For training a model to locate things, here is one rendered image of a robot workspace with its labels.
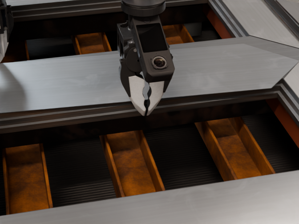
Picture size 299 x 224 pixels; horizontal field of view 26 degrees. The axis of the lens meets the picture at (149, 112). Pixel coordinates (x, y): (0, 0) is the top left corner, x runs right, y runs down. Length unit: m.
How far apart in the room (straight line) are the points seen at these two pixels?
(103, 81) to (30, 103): 0.15
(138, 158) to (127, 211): 0.38
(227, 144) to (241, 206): 0.41
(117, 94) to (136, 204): 0.30
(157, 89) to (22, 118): 0.25
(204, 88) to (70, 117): 0.25
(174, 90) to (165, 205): 0.32
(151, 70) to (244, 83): 0.30
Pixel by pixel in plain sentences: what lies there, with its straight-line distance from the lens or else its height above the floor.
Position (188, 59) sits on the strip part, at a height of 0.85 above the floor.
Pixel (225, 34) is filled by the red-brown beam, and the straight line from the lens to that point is 1.56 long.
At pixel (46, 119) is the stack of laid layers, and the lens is 1.17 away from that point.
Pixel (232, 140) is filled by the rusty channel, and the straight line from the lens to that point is 1.36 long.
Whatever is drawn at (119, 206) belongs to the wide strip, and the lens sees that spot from 0.94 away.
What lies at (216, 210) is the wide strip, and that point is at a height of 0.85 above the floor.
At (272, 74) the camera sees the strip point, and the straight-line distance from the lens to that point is 1.27.
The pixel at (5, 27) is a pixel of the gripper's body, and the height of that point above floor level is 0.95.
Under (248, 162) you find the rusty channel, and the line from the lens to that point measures 1.31.
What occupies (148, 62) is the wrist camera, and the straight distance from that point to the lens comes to 0.99.
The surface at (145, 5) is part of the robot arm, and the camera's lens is 1.01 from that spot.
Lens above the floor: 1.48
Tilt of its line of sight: 34 degrees down
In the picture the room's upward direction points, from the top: straight up
